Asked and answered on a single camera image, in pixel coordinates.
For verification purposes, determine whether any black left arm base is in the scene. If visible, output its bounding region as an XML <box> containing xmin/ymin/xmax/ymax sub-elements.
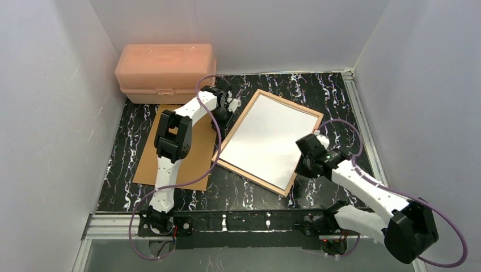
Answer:
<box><xmin>137</xmin><ymin>211</ymin><xmax>193</xmax><ymax>237</ymax></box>

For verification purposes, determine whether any light wooden picture frame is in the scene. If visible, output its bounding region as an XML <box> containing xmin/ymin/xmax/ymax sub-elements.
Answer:
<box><xmin>212</xmin><ymin>89</ymin><xmax>324</xmax><ymax>198</ymax></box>

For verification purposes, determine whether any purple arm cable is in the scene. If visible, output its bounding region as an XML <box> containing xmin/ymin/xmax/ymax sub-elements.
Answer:
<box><xmin>315</xmin><ymin>118</ymin><xmax>469</xmax><ymax>269</ymax></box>
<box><xmin>128</xmin><ymin>75</ymin><xmax>232</xmax><ymax>261</ymax></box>

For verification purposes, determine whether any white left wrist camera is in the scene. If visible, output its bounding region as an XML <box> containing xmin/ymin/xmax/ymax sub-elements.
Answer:
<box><xmin>227</xmin><ymin>98</ymin><xmax>242</xmax><ymax>113</ymax></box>

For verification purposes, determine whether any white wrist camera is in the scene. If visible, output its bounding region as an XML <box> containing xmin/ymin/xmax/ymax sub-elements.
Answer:
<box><xmin>313</xmin><ymin>130</ymin><xmax>330</xmax><ymax>150</ymax></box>
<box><xmin>227</xmin><ymin>98</ymin><xmax>242</xmax><ymax>113</ymax></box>

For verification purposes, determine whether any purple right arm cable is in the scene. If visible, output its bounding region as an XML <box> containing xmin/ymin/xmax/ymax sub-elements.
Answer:
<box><xmin>315</xmin><ymin>118</ymin><xmax>469</xmax><ymax>269</ymax></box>

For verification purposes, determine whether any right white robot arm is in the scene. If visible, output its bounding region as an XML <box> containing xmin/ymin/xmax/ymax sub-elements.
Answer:
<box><xmin>296</xmin><ymin>134</ymin><xmax>439</xmax><ymax>264</ymax></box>

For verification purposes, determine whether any aluminium front rail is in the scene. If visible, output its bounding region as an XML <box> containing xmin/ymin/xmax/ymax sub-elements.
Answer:
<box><xmin>82</xmin><ymin>212</ymin><xmax>419</xmax><ymax>241</ymax></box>

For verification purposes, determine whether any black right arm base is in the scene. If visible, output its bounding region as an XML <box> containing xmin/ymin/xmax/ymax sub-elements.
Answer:
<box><xmin>301</xmin><ymin>214</ymin><xmax>357</xmax><ymax>236</ymax></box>

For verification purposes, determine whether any pink plastic storage box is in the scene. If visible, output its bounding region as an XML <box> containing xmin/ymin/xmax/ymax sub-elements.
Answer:
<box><xmin>115</xmin><ymin>44</ymin><xmax>217</xmax><ymax>104</ymax></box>

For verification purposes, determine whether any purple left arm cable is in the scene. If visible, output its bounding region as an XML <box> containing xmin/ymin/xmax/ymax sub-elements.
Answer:
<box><xmin>128</xmin><ymin>75</ymin><xmax>232</xmax><ymax>261</ymax></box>

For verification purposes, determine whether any aluminium right side rail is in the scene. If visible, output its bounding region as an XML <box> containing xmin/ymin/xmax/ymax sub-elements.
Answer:
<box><xmin>341</xmin><ymin>67</ymin><xmax>389</xmax><ymax>186</ymax></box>

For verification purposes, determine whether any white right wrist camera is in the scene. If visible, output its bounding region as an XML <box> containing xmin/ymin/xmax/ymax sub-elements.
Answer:
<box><xmin>313</xmin><ymin>130</ymin><xmax>330</xmax><ymax>150</ymax></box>

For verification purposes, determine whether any white-backed printed photo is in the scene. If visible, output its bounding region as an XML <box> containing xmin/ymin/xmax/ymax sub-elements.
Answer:
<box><xmin>219</xmin><ymin>93</ymin><xmax>320</xmax><ymax>191</ymax></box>

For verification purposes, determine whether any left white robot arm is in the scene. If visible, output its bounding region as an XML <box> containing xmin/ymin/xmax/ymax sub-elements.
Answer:
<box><xmin>149</xmin><ymin>84</ymin><xmax>232</xmax><ymax>214</ymax></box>

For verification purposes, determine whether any aluminium rail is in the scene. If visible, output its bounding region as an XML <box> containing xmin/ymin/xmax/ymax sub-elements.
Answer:
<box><xmin>82</xmin><ymin>212</ymin><xmax>419</xmax><ymax>241</ymax></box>
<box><xmin>341</xmin><ymin>67</ymin><xmax>389</xmax><ymax>186</ymax></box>

